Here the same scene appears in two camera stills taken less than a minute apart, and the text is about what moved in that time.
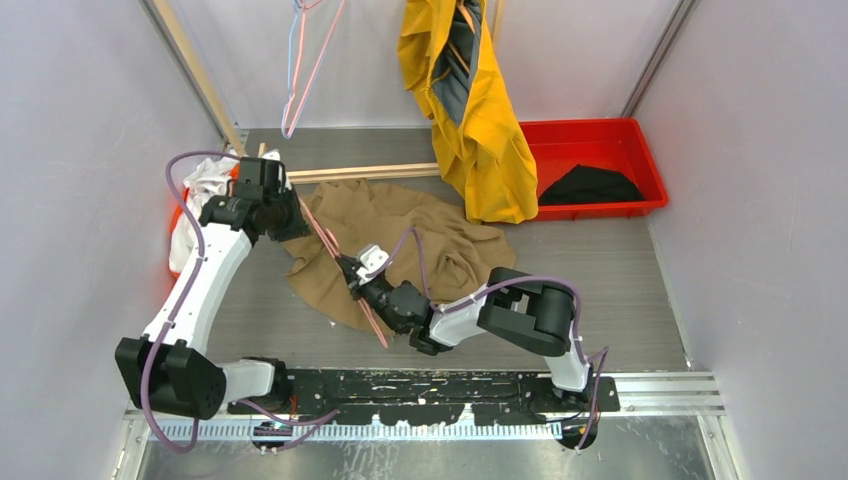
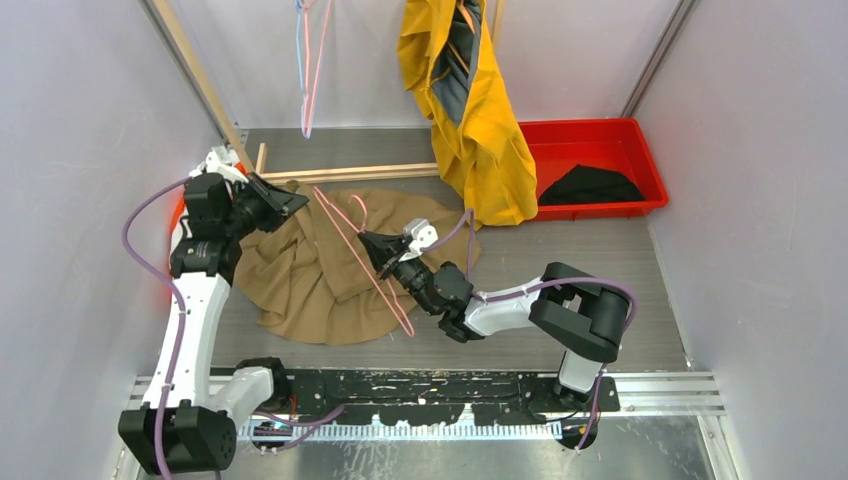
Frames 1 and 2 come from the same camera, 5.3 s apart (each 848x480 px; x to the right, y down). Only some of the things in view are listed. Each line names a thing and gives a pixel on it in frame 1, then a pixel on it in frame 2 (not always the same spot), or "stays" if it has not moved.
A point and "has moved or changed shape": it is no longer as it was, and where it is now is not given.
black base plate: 432,397 stays
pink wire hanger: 331,240 -> 319,194
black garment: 590,184 stays
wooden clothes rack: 231,141 stays
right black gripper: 351,267 -> 381,246
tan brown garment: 421,247 has moved or changed shape
